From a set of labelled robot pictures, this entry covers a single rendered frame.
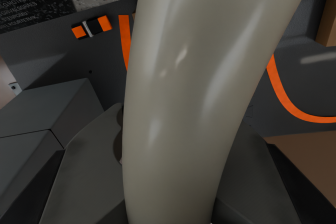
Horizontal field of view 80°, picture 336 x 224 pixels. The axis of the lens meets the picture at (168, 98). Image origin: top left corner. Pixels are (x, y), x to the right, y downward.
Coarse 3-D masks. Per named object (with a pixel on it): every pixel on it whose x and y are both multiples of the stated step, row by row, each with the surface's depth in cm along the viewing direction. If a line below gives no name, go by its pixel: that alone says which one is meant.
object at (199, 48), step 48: (144, 0) 3; (192, 0) 3; (240, 0) 3; (288, 0) 3; (144, 48) 4; (192, 48) 3; (240, 48) 3; (144, 96) 4; (192, 96) 4; (240, 96) 4; (144, 144) 4; (192, 144) 4; (144, 192) 5; (192, 192) 5
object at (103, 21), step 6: (90, 18) 91; (96, 18) 88; (102, 18) 86; (78, 24) 92; (84, 24) 90; (90, 24) 90; (96, 24) 89; (102, 24) 88; (108, 24) 87; (72, 30) 93; (78, 30) 93; (84, 30) 93; (90, 30) 91; (96, 30) 91; (102, 30) 90; (78, 36) 95; (84, 36) 95; (90, 36) 93
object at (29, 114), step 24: (24, 96) 104; (48, 96) 98; (72, 96) 92; (96, 96) 114; (0, 120) 87; (24, 120) 83; (48, 120) 78; (72, 120) 88; (0, 144) 72; (24, 144) 69; (48, 144) 71; (0, 168) 61; (24, 168) 60; (0, 192) 53
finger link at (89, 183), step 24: (96, 120) 11; (120, 120) 12; (72, 144) 9; (96, 144) 9; (120, 144) 10; (72, 168) 8; (96, 168) 8; (120, 168) 8; (72, 192) 7; (96, 192) 7; (120, 192) 7; (48, 216) 6; (72, 216) 6; (96, 216) 6; (120, 216) 7
